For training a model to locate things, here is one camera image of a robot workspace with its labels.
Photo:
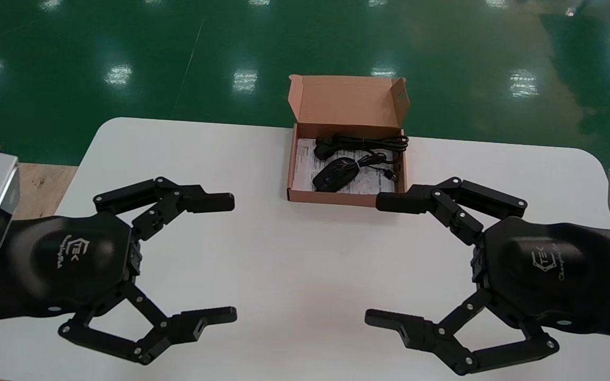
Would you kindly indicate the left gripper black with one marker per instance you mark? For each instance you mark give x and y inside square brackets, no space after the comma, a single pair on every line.
[61,264]

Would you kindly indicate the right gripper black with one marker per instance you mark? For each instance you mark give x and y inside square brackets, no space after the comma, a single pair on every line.
[548,270]

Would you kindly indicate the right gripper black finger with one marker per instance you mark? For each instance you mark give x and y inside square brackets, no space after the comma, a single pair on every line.
[405,200]

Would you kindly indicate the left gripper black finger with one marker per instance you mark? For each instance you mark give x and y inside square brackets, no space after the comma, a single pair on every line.
[209,202]

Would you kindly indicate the brown open cardboard box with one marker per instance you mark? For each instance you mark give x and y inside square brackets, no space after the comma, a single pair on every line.
[347,100]

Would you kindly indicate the printed white paper sheet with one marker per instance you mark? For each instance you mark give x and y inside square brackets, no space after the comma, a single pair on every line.
[302,169]

